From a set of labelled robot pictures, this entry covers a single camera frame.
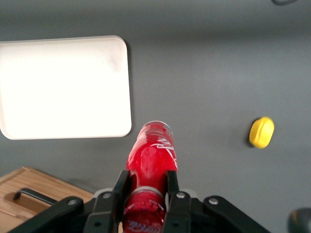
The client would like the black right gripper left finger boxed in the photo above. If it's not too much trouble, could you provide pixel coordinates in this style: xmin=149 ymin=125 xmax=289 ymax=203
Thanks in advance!
xmin=82 ymin=169 xmax=132 ymax=233

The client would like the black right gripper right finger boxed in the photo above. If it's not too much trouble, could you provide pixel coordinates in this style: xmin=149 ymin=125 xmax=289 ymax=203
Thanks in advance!
xmin=161 ymin=169 xmax=195 ymax=233

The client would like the red coke bottle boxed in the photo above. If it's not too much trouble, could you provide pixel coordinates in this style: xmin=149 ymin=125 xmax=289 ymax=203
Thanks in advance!
xmin=122 ymin=120 xmax=179 ymax=233

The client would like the cream rectangular tray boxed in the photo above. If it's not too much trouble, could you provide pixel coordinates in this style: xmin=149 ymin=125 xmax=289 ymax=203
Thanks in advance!
xmin=0 ymin=35 xmax=133 ymax=141

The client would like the oak wooden drawer cabinet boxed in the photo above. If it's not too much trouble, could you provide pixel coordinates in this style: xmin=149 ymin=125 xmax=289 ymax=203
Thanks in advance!
xmin=0 ymin=166 xmax=95 ymax=233

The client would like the yellow oval toy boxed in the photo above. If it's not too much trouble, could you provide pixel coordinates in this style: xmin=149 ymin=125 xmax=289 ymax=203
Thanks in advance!
xmin=248 ymin=116 xmax=276 ymax=149

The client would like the black metal drawer handle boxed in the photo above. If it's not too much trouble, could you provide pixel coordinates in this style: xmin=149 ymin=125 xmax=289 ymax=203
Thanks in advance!
xmin=13 ymin=188 xmax=57 ymax=206

